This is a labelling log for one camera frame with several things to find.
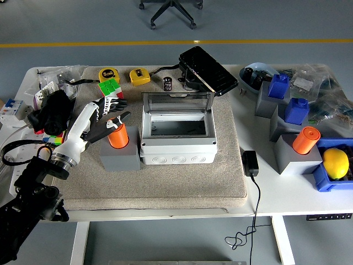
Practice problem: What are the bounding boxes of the large Rubik's cube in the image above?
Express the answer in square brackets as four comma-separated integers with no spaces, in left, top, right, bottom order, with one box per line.
[97,78,125,100]

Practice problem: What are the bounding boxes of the black cloth bundle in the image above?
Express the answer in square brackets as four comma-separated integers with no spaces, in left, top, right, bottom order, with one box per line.
[27,89,75,135]

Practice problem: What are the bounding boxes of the clear bags of small parts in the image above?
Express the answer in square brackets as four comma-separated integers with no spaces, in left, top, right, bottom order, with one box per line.
[24,65,89,100]

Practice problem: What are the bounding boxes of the white table leg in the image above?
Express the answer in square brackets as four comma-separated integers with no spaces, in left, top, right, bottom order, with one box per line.
[69,220,90,265]
[271,216,296,265]

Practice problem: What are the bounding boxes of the grey round cable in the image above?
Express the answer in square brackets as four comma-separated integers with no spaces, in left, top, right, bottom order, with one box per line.
[0,124,31,151]

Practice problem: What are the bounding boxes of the blue plastic block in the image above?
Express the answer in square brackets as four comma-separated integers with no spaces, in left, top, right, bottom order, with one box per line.
[284,97,309,125]
[268,73,290,99]

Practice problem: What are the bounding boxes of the orange cylinder battery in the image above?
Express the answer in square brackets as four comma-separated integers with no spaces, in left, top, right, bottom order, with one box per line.
[106,117,130,149]
[292,126,321,156]

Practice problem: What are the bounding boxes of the grey-brown mat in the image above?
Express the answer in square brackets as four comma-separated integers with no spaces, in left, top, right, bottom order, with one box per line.
[51,65,248,212]

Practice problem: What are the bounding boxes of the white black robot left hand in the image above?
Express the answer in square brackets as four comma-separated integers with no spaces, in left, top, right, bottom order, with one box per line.
[51,97,132,166]

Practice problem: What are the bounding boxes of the black component in bowl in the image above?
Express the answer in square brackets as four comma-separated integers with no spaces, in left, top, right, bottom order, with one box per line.
[253,70,270,89]

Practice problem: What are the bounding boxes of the blue plastic bin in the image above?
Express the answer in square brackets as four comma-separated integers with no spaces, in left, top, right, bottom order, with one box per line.
[312,137,353,193]

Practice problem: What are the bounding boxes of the black glossy case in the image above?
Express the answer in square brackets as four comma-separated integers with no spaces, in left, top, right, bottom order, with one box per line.
[178,46,239,97]

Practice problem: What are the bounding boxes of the grey block with round hole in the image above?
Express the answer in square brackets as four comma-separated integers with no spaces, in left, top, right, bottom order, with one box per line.
[99,126,141,172]

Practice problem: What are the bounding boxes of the black lanyard strap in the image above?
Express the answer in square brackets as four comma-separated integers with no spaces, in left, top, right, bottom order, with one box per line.
[151,65,180,75]
[63,78,100,85]

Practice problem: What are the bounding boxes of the grey junction box clear lid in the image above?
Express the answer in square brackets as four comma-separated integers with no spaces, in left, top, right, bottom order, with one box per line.
[140,91,218,166]

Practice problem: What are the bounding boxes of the black office chair base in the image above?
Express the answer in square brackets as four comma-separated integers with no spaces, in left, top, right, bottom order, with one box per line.
[139,0,204,30]

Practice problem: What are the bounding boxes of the clear bags of components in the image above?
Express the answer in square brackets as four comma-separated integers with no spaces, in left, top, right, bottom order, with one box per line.
[281,63,353,139]

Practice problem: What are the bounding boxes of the yellow tape measure 5m label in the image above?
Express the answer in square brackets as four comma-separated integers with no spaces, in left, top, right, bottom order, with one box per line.
[98,67,121,83]

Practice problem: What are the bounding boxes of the white blue circuit breaker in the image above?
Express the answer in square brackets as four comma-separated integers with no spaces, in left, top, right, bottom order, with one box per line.
[0,98,24,122]

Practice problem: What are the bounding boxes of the light blue bowl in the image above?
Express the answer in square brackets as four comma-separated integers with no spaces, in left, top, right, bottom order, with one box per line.
[238,62,281,96]

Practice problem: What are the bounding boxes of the small Rubik's cube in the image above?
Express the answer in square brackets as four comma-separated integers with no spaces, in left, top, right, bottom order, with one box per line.
[41,130,67,146]

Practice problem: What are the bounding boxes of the black adapter cord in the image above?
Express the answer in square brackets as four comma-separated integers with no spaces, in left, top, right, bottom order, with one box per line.
[224,175,272,265]

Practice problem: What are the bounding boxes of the grey block holder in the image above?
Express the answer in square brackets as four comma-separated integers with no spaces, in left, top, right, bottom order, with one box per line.
[274,134,323,176]
[269,104,312,143]
[254,81,292,119]

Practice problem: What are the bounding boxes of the black power adapter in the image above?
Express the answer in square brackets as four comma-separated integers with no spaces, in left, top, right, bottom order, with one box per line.
[242,150,260,177]

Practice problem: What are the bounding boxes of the yellow tape measure black label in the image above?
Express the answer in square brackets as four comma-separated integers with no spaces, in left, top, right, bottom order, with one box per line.
[129,68,152,87]

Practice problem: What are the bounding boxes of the black table control panel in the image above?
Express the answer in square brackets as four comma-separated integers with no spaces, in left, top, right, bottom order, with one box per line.
[306,214,353,221]

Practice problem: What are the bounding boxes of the yellow lemon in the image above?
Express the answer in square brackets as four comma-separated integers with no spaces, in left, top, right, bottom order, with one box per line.
[322,148,350,180]

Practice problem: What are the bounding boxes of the white socket block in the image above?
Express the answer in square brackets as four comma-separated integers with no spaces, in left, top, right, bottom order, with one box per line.
[20,104,35,122]

